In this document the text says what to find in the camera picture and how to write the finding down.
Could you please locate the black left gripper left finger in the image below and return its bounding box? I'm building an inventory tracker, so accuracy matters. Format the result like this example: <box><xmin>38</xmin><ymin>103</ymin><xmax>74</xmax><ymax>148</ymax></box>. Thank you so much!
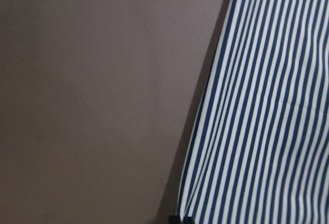
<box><xmin>168</xmin><ymin>215</ymin><xmax>180</xmax><ymax>224</ymax></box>

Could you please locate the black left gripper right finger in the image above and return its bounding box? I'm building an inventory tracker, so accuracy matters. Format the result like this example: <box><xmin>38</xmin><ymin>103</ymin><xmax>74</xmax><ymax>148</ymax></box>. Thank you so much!
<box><xmin>183</xmin><ymin>216</ymin><xmax>194</xmax><ymax>224</ymax></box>

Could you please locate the navy white striped polo shirt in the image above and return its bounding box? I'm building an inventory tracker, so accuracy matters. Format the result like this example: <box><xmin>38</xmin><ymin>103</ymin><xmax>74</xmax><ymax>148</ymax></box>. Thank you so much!
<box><xmin>176</xmin><ymin>0</ymin><xmax>328</xmax><ymax>223</ymax></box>

